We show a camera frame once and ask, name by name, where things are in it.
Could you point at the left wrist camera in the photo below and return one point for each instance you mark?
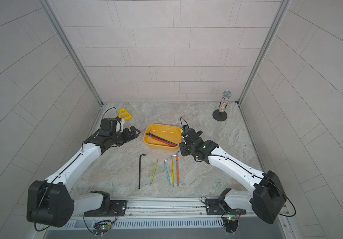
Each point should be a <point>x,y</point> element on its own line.
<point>112,125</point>

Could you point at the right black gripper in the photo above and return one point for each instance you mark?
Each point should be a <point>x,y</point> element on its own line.
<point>182,148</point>

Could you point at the blue hex key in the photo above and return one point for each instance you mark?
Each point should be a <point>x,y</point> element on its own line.
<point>167,172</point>

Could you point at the black hex key left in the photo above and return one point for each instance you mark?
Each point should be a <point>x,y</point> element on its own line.
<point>139,175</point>

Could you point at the right circuit board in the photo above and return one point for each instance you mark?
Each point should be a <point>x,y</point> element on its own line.
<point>230,224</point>

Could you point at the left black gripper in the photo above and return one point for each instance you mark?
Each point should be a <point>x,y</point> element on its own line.
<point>128,137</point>

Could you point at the long black hex key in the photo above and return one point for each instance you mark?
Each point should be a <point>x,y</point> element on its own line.
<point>155,135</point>

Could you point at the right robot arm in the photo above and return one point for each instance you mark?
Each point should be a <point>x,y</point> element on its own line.
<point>256,182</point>

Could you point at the glitter microphone on stand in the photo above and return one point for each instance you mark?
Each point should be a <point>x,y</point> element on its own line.
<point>220,114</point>

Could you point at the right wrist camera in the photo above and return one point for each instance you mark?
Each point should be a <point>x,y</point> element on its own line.
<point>189,134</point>

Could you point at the yellow hex key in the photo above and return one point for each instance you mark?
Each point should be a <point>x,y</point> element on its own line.
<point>172,172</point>

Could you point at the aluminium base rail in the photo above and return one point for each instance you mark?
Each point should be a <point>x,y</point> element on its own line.
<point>171,207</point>

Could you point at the green hex key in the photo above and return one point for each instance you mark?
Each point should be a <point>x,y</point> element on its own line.
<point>153,174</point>

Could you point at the circuit board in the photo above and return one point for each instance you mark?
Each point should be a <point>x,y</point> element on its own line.
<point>230,224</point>
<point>101,227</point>

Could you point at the orange hex key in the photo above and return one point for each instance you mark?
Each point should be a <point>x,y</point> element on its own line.
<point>177,167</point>

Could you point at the red hex key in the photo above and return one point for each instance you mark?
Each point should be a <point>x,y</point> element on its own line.
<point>161,142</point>

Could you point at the yellow triangular plastic stand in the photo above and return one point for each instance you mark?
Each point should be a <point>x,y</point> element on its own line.
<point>124,114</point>

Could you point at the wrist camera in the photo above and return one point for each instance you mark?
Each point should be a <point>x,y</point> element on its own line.
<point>112,125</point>
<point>189,134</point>

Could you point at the left circuit board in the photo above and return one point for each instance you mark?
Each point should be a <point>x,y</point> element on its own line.
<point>101,227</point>

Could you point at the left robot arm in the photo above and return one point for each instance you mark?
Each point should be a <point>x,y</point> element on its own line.
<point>49,201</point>

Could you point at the yellow plastic storage box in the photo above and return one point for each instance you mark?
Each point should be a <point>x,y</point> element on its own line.
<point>168,132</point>

